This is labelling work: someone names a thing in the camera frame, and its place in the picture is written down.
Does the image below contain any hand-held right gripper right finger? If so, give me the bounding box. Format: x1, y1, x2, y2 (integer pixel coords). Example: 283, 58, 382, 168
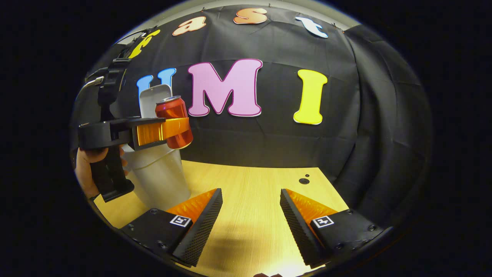
279, 189, 385, 269

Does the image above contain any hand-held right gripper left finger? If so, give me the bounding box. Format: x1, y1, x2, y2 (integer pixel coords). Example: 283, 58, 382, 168
119, 188, 223, 268

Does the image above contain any red pop can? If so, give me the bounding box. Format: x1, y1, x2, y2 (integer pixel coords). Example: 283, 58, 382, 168
155, 95, 194, 150

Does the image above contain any white desktop garbage bin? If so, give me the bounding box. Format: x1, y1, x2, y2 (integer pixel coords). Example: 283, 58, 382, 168
122, 84, 191, 210

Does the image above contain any wooden desktop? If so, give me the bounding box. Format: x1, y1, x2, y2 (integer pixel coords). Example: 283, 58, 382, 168
93, 160, 348, 277

